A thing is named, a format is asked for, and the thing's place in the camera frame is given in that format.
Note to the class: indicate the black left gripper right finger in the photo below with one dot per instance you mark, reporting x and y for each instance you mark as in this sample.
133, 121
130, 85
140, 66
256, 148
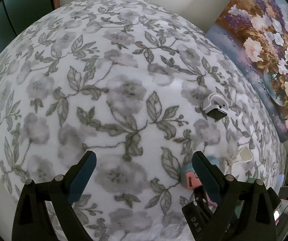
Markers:
245, 211

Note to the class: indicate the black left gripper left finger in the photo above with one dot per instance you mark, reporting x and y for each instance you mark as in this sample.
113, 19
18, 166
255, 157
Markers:
32, 221

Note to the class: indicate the coral pink eraser block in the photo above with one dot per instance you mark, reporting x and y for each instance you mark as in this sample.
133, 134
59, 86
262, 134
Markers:
190, 176

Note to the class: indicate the white device with blue light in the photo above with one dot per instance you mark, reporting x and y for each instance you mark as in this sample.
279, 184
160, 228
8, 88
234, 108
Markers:
280, 181

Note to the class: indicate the white plastic clip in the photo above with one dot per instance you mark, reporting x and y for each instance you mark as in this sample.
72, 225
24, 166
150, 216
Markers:
242, 156

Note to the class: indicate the small black white cube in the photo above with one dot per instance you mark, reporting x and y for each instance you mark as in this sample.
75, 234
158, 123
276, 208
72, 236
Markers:
215, 106

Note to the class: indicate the floral grey tablecloth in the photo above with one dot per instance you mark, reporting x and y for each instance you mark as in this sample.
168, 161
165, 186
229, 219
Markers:
126, 79

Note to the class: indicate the flower bouquet painting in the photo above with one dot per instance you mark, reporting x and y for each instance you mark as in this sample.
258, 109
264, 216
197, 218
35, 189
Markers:
254, 35

